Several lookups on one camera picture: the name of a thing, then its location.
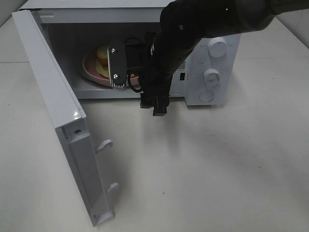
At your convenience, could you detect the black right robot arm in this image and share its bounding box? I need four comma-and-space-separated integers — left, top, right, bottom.
107, 0, 309, 116

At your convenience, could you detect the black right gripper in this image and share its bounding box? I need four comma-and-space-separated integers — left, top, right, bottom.
107, 32, 171, 116

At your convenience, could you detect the white microwave knob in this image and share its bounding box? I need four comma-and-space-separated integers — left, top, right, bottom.
208, 37, 228, 58
203, 68, 220, 86

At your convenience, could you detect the pink round plate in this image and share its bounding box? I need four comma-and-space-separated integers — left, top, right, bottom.
82, 48, 143, 89

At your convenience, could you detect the round white door button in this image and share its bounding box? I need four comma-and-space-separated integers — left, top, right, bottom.
199, 90, 214, 102

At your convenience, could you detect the toast sandwich with lettuce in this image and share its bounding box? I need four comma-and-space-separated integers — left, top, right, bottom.
96, 45, 110, 78

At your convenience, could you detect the white microwave oven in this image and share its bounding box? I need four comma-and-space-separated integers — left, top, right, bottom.
13, 2, 240, 111

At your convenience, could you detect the white microwave door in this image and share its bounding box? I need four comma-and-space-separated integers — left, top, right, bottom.
12, 10, 119, 227

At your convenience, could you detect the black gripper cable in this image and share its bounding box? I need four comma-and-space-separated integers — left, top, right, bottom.
125, 37, 145, 94

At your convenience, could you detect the glass microwave turntable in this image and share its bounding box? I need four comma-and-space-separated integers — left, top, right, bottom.
79, 71, 112, 89

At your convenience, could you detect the upper white microwave knob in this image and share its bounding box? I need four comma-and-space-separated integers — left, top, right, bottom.
208, 37, 228, 58

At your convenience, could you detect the lower white microwave knob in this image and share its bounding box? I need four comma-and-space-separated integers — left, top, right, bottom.
203, 68, 220, 86

